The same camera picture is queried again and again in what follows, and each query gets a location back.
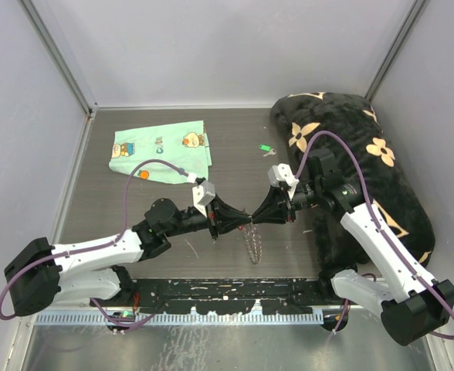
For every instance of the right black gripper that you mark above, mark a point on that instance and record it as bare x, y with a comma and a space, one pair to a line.
273, 209

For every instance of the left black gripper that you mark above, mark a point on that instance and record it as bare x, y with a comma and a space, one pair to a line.
223, 217

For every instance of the metal keyring disc with rings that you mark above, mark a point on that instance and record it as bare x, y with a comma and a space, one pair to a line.
253, 242

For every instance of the small silver key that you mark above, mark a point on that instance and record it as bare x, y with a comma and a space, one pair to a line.
272, 151

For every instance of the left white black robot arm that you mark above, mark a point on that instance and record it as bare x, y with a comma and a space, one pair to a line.
42, 273

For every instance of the green cartoon print cloth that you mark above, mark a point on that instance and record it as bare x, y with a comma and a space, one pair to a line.
184, 145

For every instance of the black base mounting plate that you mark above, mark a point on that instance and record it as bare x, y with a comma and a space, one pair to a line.
285, 296

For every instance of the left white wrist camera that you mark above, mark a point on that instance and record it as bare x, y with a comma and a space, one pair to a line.
202, 195

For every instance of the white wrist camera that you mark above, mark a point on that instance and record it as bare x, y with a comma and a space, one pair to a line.
202, 195
282, 174

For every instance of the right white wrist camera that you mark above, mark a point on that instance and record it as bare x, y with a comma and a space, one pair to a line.
282, 174

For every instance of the white slotted cable duct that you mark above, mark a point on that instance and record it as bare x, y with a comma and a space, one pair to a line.
256, 317

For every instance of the right aluminium frame post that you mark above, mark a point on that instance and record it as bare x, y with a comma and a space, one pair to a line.
405, 30

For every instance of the aluminium frame post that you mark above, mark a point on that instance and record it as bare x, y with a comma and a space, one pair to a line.
47, 28
405, 30

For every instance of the left aluminium frame post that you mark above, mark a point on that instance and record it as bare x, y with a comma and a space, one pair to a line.
47, 28

